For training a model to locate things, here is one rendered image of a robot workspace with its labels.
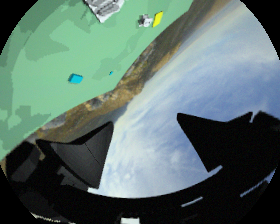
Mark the blue rectangular block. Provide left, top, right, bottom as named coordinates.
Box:
left=69, top=73, right=83, bottom=84

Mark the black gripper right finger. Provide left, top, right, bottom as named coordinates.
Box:
left=177, top=112, right=253, bottom=172

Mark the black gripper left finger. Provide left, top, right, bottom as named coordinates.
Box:
left=35, top=121, right=115, bottom=189

